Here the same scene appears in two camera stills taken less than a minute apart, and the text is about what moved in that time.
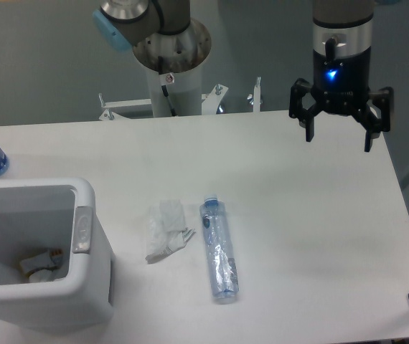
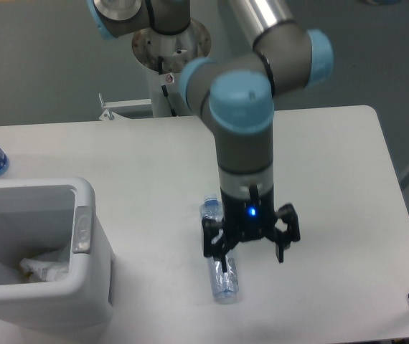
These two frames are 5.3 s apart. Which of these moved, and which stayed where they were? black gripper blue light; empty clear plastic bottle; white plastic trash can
Moved: black gripper blue light
Stayed: white plastic trash can; empty clear plastic bottle
